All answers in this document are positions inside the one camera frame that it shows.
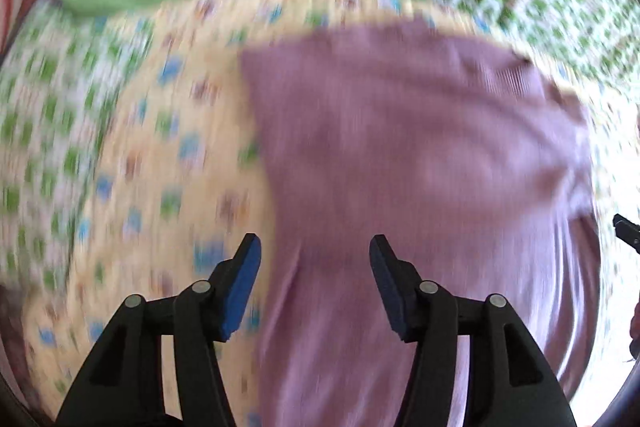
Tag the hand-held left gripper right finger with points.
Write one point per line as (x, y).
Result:
(392, 294)

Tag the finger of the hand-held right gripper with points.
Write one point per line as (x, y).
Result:
(629, 232)

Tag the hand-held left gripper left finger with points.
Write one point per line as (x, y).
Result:
(244, 292)

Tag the purple knit sweater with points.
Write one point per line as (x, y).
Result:
(410, 147)

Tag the yellow bear-print bed sheet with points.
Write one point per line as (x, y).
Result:
(150, 157)

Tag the green checkered pillow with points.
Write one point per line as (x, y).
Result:
(45, 117)

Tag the red and white floral blanket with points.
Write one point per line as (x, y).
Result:
(17, 2)

